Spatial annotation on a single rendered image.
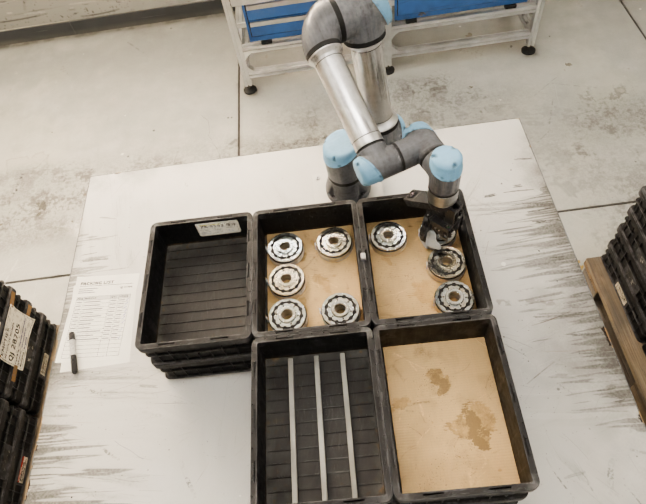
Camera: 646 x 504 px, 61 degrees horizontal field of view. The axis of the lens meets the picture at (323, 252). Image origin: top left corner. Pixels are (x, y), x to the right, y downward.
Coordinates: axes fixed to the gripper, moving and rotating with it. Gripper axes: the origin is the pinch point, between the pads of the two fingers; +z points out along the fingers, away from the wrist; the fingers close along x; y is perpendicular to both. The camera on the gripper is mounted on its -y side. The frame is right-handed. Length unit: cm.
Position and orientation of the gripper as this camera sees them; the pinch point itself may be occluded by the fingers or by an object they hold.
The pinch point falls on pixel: (430, 238)
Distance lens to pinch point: 158.7
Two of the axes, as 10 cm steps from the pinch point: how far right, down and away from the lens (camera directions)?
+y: 7.4, 5.2, -4.3
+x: 6.7, -6.6, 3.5
